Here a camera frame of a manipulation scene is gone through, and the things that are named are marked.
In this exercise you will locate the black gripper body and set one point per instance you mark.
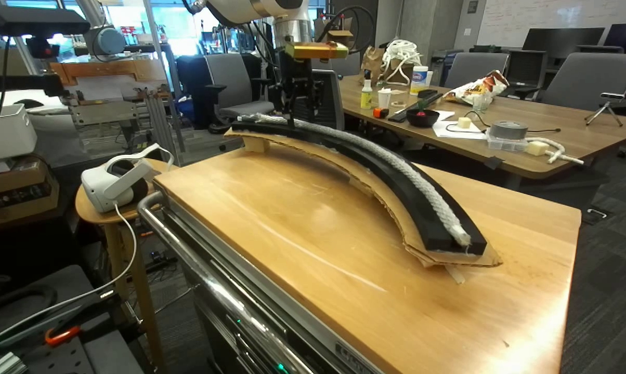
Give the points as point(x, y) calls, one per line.
point(309, 93)

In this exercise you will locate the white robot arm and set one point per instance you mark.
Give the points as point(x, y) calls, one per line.
point(289, 58)

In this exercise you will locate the black curved foam track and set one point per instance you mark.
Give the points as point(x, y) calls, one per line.
point(442, 222)

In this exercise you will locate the grey office chair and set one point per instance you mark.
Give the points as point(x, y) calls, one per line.
point(229, 91)

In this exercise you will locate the black bowl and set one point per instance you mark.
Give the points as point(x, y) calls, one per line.
point(423, 120)

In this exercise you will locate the white paper sheet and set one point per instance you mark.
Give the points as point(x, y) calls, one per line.
point(451, 125)

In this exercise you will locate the chip bag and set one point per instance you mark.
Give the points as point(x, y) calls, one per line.
point(478, 93)

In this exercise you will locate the white VR headset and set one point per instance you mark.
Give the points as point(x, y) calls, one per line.
point(121, 179)

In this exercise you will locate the grey tape roll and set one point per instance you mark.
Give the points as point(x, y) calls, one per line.
point(508, 132)

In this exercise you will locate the round wooden stool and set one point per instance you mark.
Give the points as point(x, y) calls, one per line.
point(126, 260)

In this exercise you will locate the grey metal cart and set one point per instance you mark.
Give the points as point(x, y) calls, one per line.
point(260, 328)

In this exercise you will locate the orange green wrist camera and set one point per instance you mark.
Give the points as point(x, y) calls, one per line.
point(309, 50)

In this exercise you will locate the small camera tripod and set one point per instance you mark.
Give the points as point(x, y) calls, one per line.
point(610, 98)

